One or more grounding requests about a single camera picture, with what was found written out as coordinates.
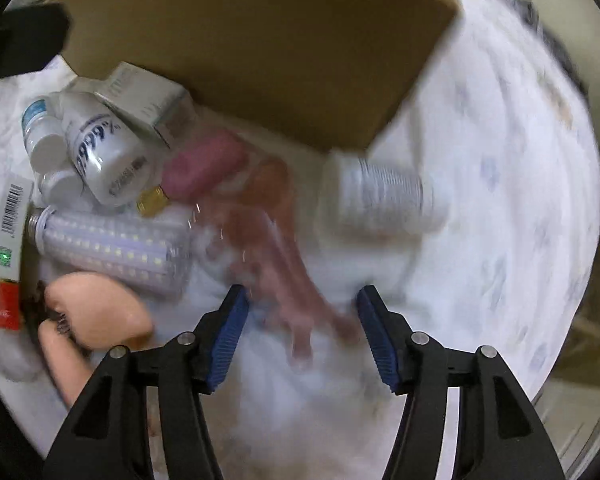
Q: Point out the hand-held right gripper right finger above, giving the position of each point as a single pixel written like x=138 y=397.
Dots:
x=377 y=340

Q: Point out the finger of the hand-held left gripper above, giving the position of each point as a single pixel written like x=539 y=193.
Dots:
x=30 y=35

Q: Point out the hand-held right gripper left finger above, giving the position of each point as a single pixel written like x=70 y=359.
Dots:
x=227 y=340

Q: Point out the small bottle with blue label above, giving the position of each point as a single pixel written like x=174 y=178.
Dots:
x=37 y=120

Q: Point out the pink rubbery toy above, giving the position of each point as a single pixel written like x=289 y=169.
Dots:
x=280 y=245

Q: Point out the white green medicine box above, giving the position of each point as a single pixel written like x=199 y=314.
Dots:
x=140 y=95

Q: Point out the white bottle with blue print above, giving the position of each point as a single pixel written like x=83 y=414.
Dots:
x=102 y=155

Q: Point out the white corn light bulb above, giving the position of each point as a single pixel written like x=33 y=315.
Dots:
x=115 y=250

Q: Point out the white plastic jar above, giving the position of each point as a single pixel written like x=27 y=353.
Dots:
x=380 y=195

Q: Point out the small white bottle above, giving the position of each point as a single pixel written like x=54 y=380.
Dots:
x=60 y=187

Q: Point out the white red box with barcode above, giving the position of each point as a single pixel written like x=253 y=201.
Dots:
x=10 y=220

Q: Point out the brown cardboard box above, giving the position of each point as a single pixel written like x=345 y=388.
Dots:
x=280 y=60

